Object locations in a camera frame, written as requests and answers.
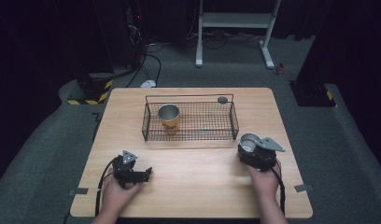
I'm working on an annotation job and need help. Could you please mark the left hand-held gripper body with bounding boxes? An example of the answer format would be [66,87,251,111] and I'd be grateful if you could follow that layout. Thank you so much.
[112,149,144,189]

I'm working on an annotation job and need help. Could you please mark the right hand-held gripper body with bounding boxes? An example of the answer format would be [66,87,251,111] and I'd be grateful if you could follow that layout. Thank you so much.
[241,136,287,173]

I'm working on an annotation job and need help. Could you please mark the brown cup with silver inside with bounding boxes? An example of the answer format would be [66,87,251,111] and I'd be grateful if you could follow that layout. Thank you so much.
[239,133,261,154]

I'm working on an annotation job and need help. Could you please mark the black wire basket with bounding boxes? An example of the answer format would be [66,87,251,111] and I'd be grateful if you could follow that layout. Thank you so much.
[141,93,240,143]

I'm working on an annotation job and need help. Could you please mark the orange cup with silver inside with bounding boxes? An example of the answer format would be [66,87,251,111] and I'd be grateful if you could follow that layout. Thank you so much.
[157,103,181,134]

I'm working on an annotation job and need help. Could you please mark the person's left hand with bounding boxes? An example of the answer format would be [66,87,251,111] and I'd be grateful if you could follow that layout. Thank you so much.
[100,176,142,217]

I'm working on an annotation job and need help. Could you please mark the person's right hand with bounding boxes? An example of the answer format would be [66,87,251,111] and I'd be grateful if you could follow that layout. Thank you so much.
[245,158,282,202]

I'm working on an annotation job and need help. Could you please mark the grey tape piece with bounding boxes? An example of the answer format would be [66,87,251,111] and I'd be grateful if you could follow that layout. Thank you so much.
[293,183,315,193]
[68,187,90,196]

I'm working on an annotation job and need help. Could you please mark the yellow-black striped stand base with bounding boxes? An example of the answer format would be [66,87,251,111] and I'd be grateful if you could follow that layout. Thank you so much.
[289,80,339,108]
[66,73,114,106]

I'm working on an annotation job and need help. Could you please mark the white power adapter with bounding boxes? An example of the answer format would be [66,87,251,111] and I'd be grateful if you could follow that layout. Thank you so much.
[139,79,158,90]

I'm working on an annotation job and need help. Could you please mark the white metal stand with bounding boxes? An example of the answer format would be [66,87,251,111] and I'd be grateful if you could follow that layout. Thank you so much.
[194,0,282,70]

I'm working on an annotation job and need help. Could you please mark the dark equipment rack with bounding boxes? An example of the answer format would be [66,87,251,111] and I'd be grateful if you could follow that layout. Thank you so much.
[121,0,150,71]

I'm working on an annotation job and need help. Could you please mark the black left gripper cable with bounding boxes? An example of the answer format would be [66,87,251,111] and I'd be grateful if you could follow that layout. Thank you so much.
[94,157,120,217]

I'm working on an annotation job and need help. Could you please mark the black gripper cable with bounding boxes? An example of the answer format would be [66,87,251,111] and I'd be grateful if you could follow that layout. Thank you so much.
[270,167,287,217]
[94,157,120,217]

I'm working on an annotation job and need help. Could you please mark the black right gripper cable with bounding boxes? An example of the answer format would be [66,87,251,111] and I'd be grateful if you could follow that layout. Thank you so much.
[270,167,287,217]

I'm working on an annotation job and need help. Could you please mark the black floor cables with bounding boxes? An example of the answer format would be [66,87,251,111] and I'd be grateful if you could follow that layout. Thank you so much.
[125,41,165,89]

